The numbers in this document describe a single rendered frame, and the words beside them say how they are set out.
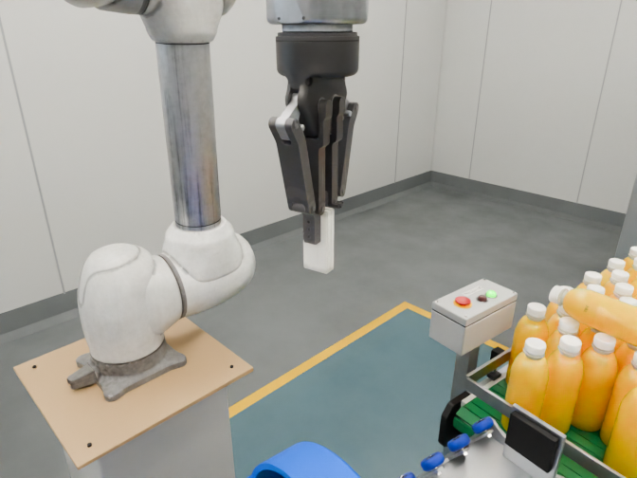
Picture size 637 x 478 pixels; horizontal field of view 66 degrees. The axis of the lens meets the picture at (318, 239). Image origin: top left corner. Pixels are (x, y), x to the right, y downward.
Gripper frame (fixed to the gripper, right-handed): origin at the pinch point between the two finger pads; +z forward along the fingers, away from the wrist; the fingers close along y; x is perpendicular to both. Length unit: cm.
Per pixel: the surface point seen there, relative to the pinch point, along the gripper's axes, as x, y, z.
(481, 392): 11, -50, 52
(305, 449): -0.3, 2.7, 27.3
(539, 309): 18, -65, 37
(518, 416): 20, -37, 45
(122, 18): -239, -172, -26
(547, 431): 25, -36, 45
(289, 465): -0.4, 6.2, 26.7
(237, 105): -219, -247, 32
